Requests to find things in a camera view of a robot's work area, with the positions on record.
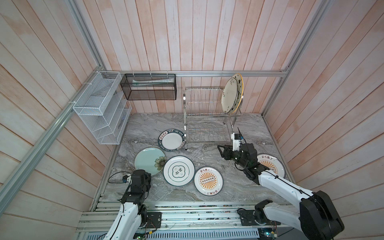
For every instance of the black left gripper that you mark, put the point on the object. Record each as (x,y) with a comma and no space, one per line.
(148,176)

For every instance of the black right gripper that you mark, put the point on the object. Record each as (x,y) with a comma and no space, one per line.
(227,150)

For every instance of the pale green plate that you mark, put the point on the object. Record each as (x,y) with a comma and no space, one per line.
(152,160)

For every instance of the white plate with flower outline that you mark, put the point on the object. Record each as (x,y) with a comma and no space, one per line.
(179,171)

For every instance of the cream plate with berry sprigs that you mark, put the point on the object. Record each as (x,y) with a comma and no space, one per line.
(229,95)

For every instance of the cat and stars orange-rim plate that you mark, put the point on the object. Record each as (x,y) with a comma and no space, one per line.
(240,89)

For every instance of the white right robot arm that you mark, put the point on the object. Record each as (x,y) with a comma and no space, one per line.
(312,213)

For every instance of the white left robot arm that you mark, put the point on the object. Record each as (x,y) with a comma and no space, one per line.
(133,212)

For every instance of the stainless steel dish rack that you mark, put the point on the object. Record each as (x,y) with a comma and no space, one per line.
(204,120)

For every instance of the orange sunburst plate centre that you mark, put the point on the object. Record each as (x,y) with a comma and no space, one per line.
(208,181)

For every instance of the orange sunburst plate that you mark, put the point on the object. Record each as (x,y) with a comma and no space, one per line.
(208,181)
(273,164)

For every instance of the dark-rim lettered white plate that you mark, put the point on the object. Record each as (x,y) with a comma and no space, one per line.
(171,140)

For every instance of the orange sunburst plate right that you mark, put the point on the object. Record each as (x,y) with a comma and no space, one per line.
(273,164)

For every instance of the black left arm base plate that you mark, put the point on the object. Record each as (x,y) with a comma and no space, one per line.
(152,220)

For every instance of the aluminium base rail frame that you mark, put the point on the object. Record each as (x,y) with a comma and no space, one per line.
(187,220)

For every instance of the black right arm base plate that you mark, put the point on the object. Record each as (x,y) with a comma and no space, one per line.
(254,218)

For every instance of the white wire mesh shelf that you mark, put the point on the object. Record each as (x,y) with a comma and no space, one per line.
(103,109)

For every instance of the black mesh wall basket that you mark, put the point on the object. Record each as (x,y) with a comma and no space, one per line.
(149,87)

